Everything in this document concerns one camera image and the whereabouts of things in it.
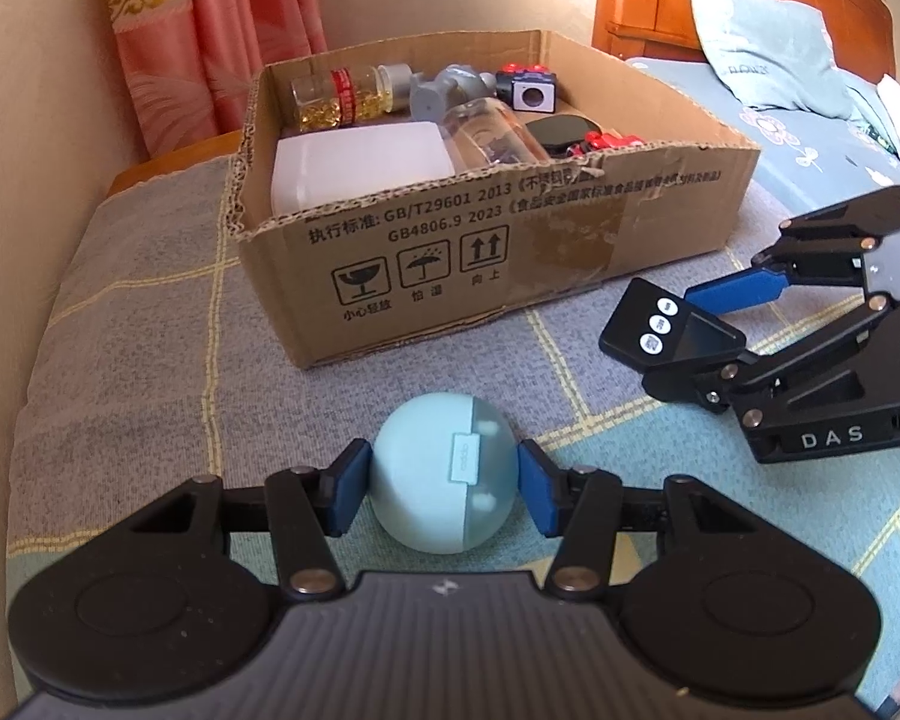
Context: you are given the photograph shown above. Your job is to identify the brown cardboard box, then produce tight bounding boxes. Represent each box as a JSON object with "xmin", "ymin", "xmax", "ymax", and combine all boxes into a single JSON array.
[{"xmin": 225, "ymin": 30, "xmax": 762, "ymax": 370}]

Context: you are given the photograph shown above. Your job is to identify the glass bottle with gold capsules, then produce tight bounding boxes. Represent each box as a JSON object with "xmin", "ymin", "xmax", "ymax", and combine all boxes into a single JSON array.
[{"xmin": 291, "ymin": 64, "xmax": 413, "ymax": 128}]

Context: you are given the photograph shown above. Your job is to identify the wooden bed headboard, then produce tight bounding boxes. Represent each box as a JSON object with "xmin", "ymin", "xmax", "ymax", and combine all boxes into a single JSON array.
[{"xmin": 591, "ymin": 0, "xmax": 897, "ymax": 80}]

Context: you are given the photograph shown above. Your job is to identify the light blue pillow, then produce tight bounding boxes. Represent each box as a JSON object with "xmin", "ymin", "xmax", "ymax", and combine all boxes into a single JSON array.
[{"xmin": 675, "ymin": 0, "xmax": 867, "ymax": 113}]

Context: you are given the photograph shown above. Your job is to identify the black cube toy red buttons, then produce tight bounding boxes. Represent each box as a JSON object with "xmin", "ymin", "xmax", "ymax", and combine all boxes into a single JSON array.
[{"xmin": 495, "ymin": 62, "xmax": 560, "ymax": 112}]

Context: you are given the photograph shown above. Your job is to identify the clear glass jar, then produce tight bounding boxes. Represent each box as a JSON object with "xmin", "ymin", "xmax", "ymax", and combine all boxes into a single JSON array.
[{"xmin": 439, "ymin": 99, "xmax": 552, "ymax": 166}]

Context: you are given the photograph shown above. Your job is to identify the grey cat figurine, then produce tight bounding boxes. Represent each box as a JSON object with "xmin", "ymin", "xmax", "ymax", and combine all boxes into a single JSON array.
[{"xmin": 409, "ymin": 64, "xmax": 500, "ymax": 121}]

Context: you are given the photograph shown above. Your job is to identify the pink patterned curtain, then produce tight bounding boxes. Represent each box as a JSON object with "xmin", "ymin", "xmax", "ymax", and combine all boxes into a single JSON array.
[{"xmin": 97, "ymin": 0, "xmax": 329, "ymax": 158}]

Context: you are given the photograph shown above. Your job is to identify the black device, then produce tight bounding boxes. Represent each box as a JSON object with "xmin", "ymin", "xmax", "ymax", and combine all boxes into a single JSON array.
[{"xmin": 598, "ymin": 277, "xmax": 747, "ymax": 391}]

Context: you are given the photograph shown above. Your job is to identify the wooden bedside table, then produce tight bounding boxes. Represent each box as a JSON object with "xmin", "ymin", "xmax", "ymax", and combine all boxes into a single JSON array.
[{"xmin": 107, "ymin": 130, "xmax": 245, "ymax": 197}]

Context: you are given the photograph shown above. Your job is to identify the red toy car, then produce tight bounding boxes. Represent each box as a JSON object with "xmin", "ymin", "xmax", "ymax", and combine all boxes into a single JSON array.
[{"xmin": 570, "ymin": 131, "xmax": 642, "ymax": 160}]

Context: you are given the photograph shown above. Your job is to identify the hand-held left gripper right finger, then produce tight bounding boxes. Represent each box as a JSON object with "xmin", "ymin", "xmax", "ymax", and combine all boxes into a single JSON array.
[{"xmin": 517, "ymin": 439, "xmax": 760, "ymax": 602}]

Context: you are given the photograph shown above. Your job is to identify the white plastic box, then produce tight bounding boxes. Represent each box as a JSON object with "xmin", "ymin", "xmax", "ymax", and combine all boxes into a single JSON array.
[{"xmin": 270, "ymin": 124, "xmax": 458, "ymax": 215}]

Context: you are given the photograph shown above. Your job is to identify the grey plaid cloth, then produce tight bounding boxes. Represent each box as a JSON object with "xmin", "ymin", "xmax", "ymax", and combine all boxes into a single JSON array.
[{"xmin": 4, "ymin": 154, "xmax": 900, "ymax": 720}]

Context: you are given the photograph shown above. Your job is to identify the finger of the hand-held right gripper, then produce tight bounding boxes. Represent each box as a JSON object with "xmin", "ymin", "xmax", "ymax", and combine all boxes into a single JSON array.
[
  {"xmin": 686, "ymin": 199, "xmax": 878, "ymax": 316},
  {"xmin": 641, "ymin": 292, "xmax": 895, "ymax": 428}
]

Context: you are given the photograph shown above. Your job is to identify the light blue printed bedsheet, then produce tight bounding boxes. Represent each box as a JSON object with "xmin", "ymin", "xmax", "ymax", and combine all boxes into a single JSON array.
[{"xmin": 622, "ymin": 56, "xmax": 900, "ymax": 196}]

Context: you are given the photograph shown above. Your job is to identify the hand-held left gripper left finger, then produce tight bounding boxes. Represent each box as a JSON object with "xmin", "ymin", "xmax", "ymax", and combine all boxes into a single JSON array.
[{"xmin": 130, "ymin": 437, "xmax": 374, "ymax": 602}]

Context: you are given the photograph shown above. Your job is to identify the black round lid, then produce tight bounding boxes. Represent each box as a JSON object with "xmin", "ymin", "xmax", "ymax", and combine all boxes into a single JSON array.
[{"xmin": 529, "ymin": 115, "xmax": 595, "ymax": 155}]

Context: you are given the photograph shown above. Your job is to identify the light blue round case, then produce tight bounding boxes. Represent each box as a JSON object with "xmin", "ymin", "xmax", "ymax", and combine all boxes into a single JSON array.
[{"xmin": 371, "ymin": 392, "xmax": 520, "ymax": 552}]

